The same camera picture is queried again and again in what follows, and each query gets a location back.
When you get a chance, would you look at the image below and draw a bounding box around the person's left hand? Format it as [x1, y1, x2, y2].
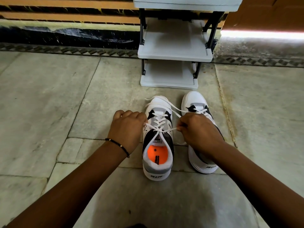
[107, 110, 148, 155]

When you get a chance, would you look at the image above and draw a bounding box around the person's right hand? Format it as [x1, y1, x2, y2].
[176, 112, 225, 157]

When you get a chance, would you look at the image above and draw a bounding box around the white sneaker with orange insole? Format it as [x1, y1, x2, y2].
[142, 95, 188, 181]

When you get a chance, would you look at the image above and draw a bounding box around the person's right forearm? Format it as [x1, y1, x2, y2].
[206, 140, 304, 228]

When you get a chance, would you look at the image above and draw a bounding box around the person's left forearm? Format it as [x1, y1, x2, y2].
[5, 139, 130, 228]

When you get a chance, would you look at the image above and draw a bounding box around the white black sneaker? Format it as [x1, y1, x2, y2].
[180, 90, 225, 174]

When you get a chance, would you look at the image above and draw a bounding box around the grey plastic shoe rack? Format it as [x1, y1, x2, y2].
[132, 0, 244, 90]

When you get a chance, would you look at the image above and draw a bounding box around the black bead bracelet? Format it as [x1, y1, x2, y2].
[105, 138, 130, 158]

